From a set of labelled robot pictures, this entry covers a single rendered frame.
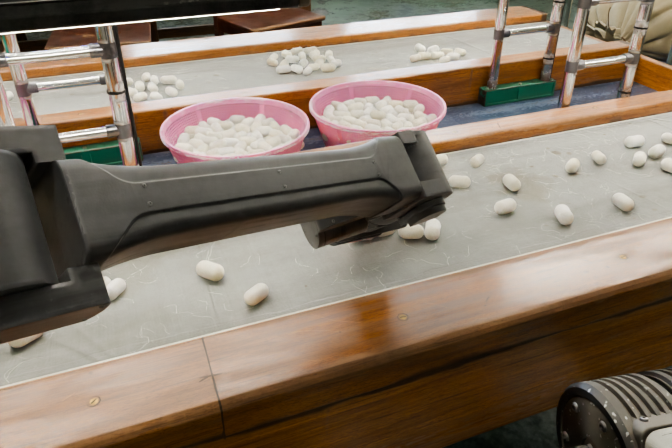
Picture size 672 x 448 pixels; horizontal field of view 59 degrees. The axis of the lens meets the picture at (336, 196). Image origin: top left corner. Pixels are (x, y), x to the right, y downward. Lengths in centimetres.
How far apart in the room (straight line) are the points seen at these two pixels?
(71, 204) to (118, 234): 3
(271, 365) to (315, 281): 17
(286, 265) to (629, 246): 44
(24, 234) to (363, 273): 49
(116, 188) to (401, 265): 48
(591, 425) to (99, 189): 46
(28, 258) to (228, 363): 32
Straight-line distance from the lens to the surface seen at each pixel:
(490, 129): 111
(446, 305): 68
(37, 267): 34
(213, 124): 116
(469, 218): 88
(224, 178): 40
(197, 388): 60
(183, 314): 72
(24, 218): 34
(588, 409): 61
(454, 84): 142
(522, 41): 176
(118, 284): 76
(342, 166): 48
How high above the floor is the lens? 120
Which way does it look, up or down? 30 degrees down
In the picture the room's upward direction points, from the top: straight up
